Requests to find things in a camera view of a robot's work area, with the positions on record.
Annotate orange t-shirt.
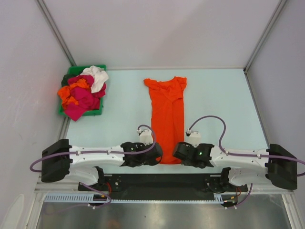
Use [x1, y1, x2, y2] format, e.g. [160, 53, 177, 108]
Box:
[143, 77, 187, 165]
[57, 78, 90, 110]

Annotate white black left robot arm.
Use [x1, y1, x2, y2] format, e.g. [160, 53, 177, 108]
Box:
[41, 139, 163, 191]

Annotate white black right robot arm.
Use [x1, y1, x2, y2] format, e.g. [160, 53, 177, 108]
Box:
[173, 142, 297, 191]

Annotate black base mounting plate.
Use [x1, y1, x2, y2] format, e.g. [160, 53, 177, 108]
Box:
[91, 173, 248, 201]

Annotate magenta t-shirt in bin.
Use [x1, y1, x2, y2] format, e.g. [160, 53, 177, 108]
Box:
[60, 75, 106, 122]

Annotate white t-shirt in bin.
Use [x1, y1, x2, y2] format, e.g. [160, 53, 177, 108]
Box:
[80, 65, 109, 93]

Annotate orange t-shirt in bin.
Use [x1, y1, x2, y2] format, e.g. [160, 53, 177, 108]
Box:
[57, 78, 90, 110]

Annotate dark green t-shirt in bin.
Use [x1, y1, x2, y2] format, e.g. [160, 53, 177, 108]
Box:
[61, 74, 76, 87]

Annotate green plastic bin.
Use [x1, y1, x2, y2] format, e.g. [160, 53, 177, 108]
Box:
[57, 64, 109, 122]

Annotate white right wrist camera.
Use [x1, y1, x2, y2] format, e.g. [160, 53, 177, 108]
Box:
[186, 130, 201, 147]

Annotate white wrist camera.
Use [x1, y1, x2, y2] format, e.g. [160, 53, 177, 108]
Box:
[137, 129, 153, 146]
[186, 130, 201, 147]

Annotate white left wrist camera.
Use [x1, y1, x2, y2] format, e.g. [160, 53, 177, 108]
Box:
[137, 129, 153, 146]

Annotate aluminium frame rail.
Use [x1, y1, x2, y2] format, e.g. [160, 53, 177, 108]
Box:
[34, 174, 294, 194]

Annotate slotted grey cable duct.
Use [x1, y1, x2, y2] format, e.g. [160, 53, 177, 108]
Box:
[44, 193, 236, 204]

